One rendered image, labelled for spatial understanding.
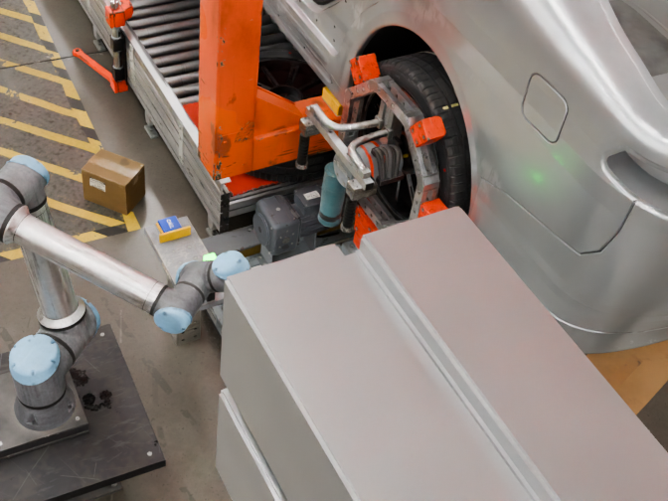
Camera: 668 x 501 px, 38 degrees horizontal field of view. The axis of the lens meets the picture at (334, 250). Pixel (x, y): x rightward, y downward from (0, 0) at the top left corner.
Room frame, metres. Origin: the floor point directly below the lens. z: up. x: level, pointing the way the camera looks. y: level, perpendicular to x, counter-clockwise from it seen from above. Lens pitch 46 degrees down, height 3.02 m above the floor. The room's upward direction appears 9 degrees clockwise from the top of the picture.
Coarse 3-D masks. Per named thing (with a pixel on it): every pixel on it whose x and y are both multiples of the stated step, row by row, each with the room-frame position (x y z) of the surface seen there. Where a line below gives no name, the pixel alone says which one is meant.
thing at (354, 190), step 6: (354, 180) 2.35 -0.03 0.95; (348, 186) 2.33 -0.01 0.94; (354, 186) 2.32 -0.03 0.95; (360, 186) 2.32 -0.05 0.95; (348, 192) 2.33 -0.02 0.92; (354, 192) 2.30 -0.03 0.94; (360, 192) 2.32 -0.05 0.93; (366, 192) 2.33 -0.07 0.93; (372, 192) 2.34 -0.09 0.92; (354, 198) 2.30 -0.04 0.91; (360, 198) 2.32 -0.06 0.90
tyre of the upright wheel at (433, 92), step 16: (384, 64) 2.78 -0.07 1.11; (400, 64) 2.73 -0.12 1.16; (416, 64) 2.74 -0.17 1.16; (432, 64) 2.73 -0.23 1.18; (400, 80) 2.70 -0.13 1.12; (416, 80) 2.63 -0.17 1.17; (432, 80) 2.65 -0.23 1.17; (448, 80) 2.66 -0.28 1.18; (368, 96) 2.84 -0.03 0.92; (416, 96) 2.61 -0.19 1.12; (432, 96) 2.57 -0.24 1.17; (448, 96) 2.59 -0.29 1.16; (432, 112) 2.53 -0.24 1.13; (448, 112) 2.53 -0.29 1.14; (448, 128) 2.49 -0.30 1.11; (464, 128) 2.51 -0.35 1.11; (448, 144) 2.45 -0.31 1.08; (464, 144) 2.47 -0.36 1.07; (448, 160) 2.42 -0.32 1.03; (464, 160) 2.44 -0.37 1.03; (448, 176) 2.41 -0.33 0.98; (464, 176) 2.41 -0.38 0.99; (448, 192) 2.39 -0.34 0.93; (464, 192) 2.40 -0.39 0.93; (448, 208) 2.38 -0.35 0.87; (464, 208) 2.40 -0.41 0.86
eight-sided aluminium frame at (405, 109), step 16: (384, 80) 2.68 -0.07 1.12; (352, 96) 2.77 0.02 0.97; (384, 96) 2.61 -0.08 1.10; (400, 96) 2.61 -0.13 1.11; (352, 112) 2.83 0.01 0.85; (400, 112) 2.53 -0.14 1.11; (416, 112) 2.53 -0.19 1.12; (416, 160) 2.43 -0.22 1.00; (432, 160) 2.44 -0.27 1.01; (432, 176) 2.40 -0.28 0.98; (416, 192) 2.39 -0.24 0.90; (432, 192) 2.39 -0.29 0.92; (368, 208) 2.59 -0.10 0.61; (384, 208) 2.60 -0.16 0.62; (416, 208) 2.38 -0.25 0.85; (384, 224) 2.51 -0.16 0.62
